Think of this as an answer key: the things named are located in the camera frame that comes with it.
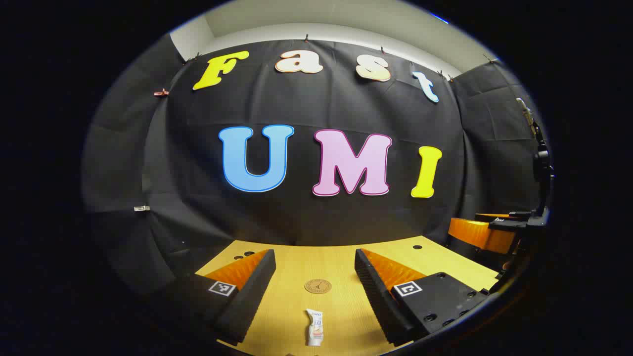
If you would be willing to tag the round brown coaster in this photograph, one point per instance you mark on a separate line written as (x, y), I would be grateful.
(318, 286)

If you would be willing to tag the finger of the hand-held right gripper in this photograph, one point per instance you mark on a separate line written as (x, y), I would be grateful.
(477, 233)
(499, 216)

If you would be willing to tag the silver clip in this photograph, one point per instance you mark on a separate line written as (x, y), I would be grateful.
(141, 208)

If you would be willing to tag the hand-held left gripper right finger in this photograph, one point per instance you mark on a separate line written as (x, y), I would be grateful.
(376, 296)

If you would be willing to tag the wooden desktop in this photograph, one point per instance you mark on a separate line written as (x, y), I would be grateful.
(296, 267)

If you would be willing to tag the white toothpaste tube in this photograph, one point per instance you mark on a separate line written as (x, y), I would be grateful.
(315, 329)

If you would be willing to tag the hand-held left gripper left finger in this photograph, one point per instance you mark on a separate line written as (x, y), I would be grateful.
(254, 291)

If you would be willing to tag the red clip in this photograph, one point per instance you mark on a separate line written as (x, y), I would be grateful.
(160, 92)

